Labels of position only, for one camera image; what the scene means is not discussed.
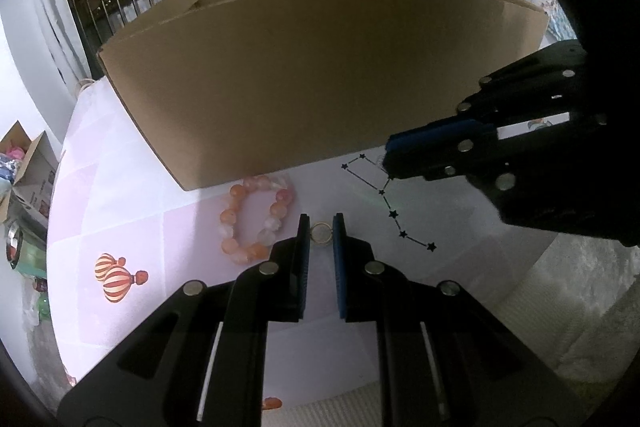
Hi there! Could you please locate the white curtain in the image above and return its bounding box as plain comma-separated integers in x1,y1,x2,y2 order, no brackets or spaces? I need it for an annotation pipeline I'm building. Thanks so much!
25,0,101,92

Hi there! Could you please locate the large brown cardboard box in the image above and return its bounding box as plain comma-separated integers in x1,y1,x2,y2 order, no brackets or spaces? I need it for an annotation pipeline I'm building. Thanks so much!
96,0,550,192

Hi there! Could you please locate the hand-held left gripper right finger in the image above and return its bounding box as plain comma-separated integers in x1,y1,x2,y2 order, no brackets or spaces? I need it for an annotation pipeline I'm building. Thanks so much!
331,212,588,427

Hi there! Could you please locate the orange bead bracelet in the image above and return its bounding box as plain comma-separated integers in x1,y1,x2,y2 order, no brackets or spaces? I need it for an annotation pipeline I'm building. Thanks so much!
218,174,296,264

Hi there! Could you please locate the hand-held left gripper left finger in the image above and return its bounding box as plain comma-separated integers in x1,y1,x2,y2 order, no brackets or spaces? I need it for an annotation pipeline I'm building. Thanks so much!
57,213,312,427

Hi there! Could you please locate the pink balloon print tablecloth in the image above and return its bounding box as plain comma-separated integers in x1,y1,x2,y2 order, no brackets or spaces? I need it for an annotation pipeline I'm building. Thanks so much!
47,77,551,413

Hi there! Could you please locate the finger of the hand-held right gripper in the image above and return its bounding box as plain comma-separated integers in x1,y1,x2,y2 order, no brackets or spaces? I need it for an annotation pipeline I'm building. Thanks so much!
387,41,593,152
382,112,613,192

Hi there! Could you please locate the small open cardboard box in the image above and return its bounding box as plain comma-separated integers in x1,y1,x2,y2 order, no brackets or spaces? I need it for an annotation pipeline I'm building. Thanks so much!
0,122,58,228

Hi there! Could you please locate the gold ring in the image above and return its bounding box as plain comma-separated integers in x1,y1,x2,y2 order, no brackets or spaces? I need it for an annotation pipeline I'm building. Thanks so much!
310,222,333,246

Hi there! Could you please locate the green bin with metal bowl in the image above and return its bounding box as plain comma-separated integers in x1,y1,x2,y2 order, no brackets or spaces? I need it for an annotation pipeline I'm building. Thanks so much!
5,222,48,278

